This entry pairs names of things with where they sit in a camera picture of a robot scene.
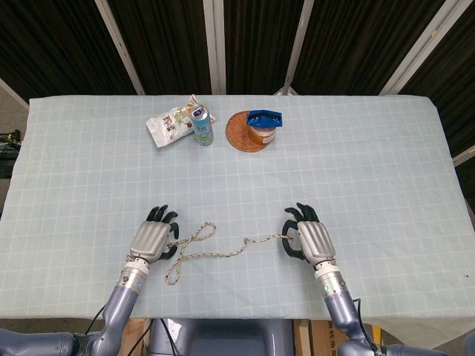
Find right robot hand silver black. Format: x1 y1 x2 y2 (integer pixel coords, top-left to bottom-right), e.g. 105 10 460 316
282 202 338 266

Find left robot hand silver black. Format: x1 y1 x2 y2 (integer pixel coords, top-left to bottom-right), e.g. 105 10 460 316
128 204 181 265

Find beige speckled braided rope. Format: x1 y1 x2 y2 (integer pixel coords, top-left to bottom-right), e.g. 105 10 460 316
165 222 294 286

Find brown cardboard box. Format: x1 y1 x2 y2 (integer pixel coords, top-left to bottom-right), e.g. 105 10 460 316
309 319 346 356

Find light wooden crate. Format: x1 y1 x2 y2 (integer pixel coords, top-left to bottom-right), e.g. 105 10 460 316
124 318 151 356

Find light wooden board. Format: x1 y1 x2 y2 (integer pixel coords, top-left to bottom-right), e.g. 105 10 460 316
295 318 311 356

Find light blue checked tablecloth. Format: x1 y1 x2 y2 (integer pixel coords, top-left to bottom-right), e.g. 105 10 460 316
0 94 475 340

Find yellow strip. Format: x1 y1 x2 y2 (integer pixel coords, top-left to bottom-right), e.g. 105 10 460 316
371 321 384 348

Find white crumpled snack bag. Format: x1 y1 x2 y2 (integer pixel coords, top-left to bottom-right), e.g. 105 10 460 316
145 95 217 148

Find clear jar with orange contents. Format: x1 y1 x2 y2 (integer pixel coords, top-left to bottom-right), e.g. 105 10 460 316
247 124 278 146

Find blue-grey robot torso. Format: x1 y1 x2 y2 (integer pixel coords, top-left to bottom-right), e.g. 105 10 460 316
150 317 296 356

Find tall light blue drink can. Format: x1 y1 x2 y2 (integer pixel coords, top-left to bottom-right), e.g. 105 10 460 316
190 104 214 147

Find round woven rattan coaster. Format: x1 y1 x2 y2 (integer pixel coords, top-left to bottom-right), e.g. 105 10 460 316
225 110 278 153

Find blue plastic pouch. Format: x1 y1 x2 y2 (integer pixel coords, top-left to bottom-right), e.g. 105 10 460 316
246 109 284 129

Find dark slatted curtain panel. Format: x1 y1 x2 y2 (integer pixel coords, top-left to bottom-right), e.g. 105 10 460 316
399 0 475 156
0 0 137 101
291 0 446 96
107 0 214 96
222 0 307 96

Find black cable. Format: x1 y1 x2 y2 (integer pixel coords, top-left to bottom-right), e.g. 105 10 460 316
158 318 180 356
85 303 108 335
351 297 376 348

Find black device with cables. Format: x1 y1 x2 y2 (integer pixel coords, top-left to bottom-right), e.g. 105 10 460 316
0 128 24 179

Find white metal frame post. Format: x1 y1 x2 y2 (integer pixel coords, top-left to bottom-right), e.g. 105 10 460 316
94 0 146 96
380 0 458 96
272 0 315 96
0 78 30 109
453 145 475 167
203 0 227 95

